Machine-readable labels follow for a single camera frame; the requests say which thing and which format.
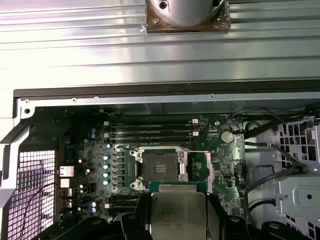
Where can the metal rear port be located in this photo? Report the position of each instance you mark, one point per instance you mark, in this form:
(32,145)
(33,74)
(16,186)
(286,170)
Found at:
(65,182)
(67,171)

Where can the grey metal PC case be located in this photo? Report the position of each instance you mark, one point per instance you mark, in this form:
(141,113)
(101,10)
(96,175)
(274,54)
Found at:
(150,100)

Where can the black RAM slot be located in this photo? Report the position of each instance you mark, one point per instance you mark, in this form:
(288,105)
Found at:
(150,140)
(125,197)
(150,134)
(120,212)
(122,205)
(150,122)
(150,128)

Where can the CPU with silver top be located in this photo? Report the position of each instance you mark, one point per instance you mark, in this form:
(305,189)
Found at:
(177,212)

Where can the silver board screw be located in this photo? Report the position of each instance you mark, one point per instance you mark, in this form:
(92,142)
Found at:
(217,123)

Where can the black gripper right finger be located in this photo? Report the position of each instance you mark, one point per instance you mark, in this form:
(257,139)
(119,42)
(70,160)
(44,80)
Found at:
(225,227)

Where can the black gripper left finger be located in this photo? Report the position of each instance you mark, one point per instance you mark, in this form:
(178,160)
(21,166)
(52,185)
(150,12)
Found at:
(135,225)

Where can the square brown base plate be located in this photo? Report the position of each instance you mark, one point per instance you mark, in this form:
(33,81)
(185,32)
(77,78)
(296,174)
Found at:
(152,26)

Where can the metal socket cover frame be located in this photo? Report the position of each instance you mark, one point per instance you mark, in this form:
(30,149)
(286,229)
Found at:
(209,170)

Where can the silver can capacitor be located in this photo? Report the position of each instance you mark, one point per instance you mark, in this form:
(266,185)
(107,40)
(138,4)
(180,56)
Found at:
(106,165)
(106,174)
(106,157)
(106,181)

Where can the silver coin cell battery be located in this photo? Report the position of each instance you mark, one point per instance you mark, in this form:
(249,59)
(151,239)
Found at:
(227,137)

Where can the CPU socket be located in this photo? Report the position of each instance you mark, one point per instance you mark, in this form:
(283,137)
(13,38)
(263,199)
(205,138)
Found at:
(160,162)

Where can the green motherboard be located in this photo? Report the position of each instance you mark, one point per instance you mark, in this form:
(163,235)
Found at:
(220,160)

